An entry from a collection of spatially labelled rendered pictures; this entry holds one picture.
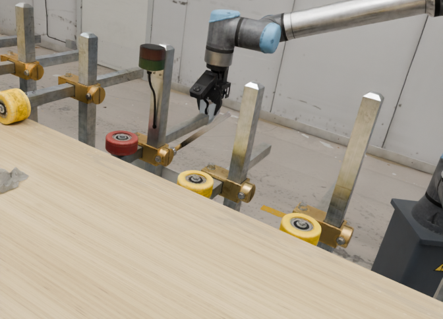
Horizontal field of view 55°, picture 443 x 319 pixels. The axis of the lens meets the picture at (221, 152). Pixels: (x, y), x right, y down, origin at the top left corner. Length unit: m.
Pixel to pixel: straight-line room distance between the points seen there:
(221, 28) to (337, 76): 2.41
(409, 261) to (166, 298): 1.16
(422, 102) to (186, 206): 2.93
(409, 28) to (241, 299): 3.04
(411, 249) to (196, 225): 1.01
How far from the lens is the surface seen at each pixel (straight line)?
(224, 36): 1.35
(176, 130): 1.29
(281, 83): 3.82
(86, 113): 1.28
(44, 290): 0.69
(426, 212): 1.67
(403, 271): 1.72
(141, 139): 1.18
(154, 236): 0.78
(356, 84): 3.65
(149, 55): 1.01
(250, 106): 0.96
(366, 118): 0.89
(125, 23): 4.61
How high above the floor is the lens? 1.38
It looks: 26 degrees down
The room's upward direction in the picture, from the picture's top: 10 degrees clockwise
